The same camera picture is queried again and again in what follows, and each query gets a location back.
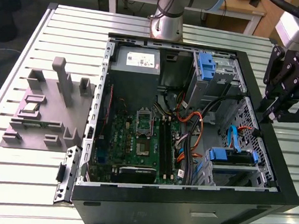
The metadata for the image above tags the grey metal disk bay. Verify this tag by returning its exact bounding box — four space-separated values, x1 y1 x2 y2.
201 145 278 192

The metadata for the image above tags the green RAM stick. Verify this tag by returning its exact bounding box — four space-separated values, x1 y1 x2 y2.
21 121 44 129

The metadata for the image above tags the black cable bundle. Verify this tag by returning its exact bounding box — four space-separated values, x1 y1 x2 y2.
181 90 246 190

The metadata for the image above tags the orange wire with black plug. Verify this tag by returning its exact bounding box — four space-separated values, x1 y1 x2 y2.
237 126 262 139

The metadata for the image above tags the hard disk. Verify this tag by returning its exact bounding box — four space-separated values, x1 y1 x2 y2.
196 145 261 180

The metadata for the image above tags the blue drive cage latch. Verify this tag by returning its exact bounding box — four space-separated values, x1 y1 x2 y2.
196 52 218 82

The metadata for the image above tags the orange wire bundle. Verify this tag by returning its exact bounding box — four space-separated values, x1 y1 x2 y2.
173 109 206 164

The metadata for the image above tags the grey metal drive cage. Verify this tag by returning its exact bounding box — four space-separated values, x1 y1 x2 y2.
185 50 250 116

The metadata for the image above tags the silver CPU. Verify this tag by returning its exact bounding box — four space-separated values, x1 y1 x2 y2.
20 102 40 114

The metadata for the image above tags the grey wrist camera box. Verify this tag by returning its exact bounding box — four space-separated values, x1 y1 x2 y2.
272 10 299 50

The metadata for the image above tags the black open PC case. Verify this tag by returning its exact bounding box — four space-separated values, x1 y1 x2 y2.
68 29 299 224

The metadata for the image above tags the black graphics card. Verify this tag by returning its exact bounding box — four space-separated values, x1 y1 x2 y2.
111 163 158 186

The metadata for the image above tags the CPU socket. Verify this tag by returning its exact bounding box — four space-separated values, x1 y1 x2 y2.
134 139 152 158

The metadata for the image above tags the grey parts rack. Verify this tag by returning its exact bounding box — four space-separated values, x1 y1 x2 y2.
0 52 100 156

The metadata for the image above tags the grey power supply unit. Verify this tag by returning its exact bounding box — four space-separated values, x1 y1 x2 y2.
104 44 163 116

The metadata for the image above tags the metal socket cover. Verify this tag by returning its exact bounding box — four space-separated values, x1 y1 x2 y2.
134 107 156 139

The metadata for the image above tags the blue wire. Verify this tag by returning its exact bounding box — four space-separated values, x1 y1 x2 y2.
225 125 245 153

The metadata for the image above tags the green motherboard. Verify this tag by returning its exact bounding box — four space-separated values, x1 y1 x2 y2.
88 107 192 190

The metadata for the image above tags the grey metal card bracket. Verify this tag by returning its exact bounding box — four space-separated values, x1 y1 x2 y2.
53 144 83 206

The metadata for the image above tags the black RAM slot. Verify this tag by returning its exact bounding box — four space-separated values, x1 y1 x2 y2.
154 115 173 180
161 116 181 180

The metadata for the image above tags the blue floor cable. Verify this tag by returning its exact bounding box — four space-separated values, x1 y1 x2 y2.
0 47 21 56

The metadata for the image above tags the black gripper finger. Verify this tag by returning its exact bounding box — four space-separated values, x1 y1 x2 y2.
262 74 299 127
255 44 294 116

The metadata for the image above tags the thin red wire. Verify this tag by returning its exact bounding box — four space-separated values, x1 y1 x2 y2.
100 84 115 139

